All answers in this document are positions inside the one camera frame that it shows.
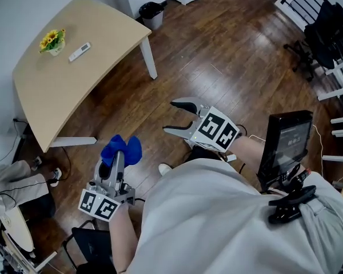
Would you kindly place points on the round light wooden board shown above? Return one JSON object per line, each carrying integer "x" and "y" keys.
{"x": 18, "y": 228}

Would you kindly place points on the black screen device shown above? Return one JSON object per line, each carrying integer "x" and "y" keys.
{"x": 288, "y": 141}

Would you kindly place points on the white metal frame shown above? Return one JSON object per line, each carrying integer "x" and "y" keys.
{"x": 341, "y": 87}

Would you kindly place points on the white remote control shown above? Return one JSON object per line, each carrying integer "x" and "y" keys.
{"x": 79, "y": 52}

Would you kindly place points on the blue cloth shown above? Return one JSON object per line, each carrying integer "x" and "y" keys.
{"x": 131, "y": 150}

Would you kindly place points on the black office chair with jacket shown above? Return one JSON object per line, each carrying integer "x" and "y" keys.
{"x": 327, "y": 36}

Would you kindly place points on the person's left forearm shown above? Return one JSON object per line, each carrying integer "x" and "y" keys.
{"x": 123, "y": 238}

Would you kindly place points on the light wooden table white legs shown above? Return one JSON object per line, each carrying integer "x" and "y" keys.
{"x": 83, "y": 81}

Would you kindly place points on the black folding chair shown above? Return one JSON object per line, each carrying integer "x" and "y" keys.
{"x": 91, "y": 247}

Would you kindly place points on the black box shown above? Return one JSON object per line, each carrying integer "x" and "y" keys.
{"x": 38, "y": 205}

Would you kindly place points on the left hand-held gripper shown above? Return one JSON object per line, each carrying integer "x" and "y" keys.
{"x": 103, "y": 203}

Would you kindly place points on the person's white shoe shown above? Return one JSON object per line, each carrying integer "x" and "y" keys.
{"x": 164, "y": 169}

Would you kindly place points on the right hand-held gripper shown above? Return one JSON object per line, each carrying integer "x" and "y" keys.
{"x": 214, "y": 128}

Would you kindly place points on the person's grey shirt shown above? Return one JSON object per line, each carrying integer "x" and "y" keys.
{"x": 217, "y": 224}

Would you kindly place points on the person's right forearm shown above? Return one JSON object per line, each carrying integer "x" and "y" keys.
{"x": 248, "y": 150}

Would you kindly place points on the grey bin with black bag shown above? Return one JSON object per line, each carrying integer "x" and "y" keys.
{"x": 153, "y": 14}

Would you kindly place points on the black clamp mount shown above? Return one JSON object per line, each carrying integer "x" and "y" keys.
{"x": 291, "y": 203}

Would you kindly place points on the potted yellow sunflowers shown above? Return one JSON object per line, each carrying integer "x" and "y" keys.
{"x": 52, "y": 42}

